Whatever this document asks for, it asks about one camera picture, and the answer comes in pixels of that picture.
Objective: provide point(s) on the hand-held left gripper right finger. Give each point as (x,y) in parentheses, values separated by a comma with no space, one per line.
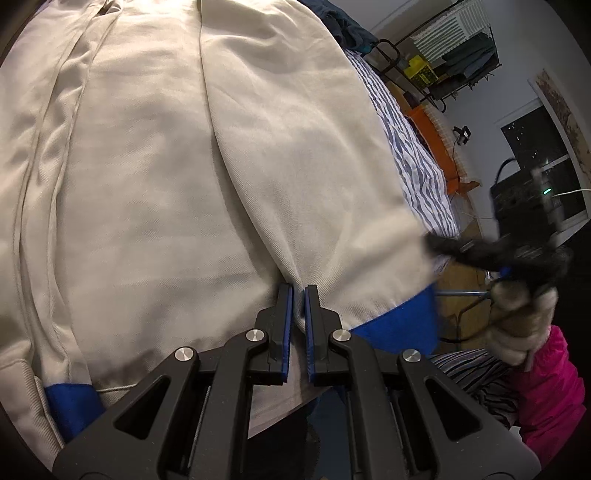
(310,332)

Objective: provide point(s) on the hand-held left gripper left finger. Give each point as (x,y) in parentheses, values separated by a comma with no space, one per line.
(287,323)

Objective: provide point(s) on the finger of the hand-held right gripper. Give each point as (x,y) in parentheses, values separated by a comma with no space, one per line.
(461,251)

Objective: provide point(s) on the cream and blue jacket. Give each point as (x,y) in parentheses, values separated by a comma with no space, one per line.
(184,161)

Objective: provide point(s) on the black metal clothes rack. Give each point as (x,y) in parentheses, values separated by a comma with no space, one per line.
(388,42)

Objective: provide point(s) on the person's right hand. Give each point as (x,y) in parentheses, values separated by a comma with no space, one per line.
(521,323)

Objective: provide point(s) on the dark window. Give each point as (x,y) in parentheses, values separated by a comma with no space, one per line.
(531,134)

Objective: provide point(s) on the striped quilted bedspread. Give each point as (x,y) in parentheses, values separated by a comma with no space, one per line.
(415,175)

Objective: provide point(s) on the small black device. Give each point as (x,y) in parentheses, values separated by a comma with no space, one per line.
(463,134)

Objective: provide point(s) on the beige patterned curtain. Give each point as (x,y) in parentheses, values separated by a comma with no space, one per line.
(558,106)

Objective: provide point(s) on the black white striped cloth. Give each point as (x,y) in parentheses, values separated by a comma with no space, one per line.
(475,374)

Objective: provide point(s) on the dark green hanging jacket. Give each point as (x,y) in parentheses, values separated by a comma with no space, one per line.
(466,57)

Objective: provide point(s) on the yellow box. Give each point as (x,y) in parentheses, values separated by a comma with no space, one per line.
(421,69)

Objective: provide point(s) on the green striped hanging towel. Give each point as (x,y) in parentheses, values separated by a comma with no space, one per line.
(452,27)

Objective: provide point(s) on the dark teal garment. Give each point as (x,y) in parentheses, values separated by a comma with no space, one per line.
(341,23)

